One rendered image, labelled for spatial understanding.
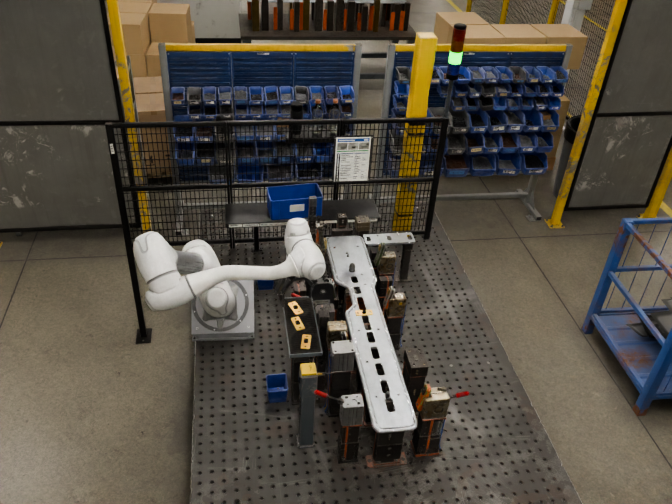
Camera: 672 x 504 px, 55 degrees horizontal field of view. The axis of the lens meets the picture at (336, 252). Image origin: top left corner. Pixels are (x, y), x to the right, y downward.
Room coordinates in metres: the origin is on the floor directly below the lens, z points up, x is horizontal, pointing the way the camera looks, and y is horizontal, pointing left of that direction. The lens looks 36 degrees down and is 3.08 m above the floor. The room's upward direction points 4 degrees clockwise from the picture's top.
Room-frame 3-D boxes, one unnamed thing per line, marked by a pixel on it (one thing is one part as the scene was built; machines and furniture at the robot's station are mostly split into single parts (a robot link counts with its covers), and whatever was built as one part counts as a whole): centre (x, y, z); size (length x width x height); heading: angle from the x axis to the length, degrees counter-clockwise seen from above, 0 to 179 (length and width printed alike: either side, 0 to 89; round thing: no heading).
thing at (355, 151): (3.41, -0.06, 1.30); 0.23 x 0.02 x 0.31; 101
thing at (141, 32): (7.04, 2.14, 0.52); 1.20 x 0.80 x 1.05; 8
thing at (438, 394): (1.85, -0.45, 0.88); 0.15 x 0.11 x 0.36; 101
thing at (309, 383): (1.85, 0.08, 0.92); 0.08 x 0.08 x 0.44; 11
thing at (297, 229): (2.20, 0.16, 1.55); 0.13 x 0.11 x 0.16; 25
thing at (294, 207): (3.23, 0.26, 1.10); 0.30 x 0.17 x 0.13; 106
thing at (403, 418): (2.38, -0.17, 1.00); 1.38 x 0.22 x 0.02; 11
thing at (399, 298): (2.49, -0.31, 0.87); 0.12 x 0.09 x 0.35; 101
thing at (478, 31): (6.20, -1.48, 0.68); 1.20 x 0.80 x 1.35; 103
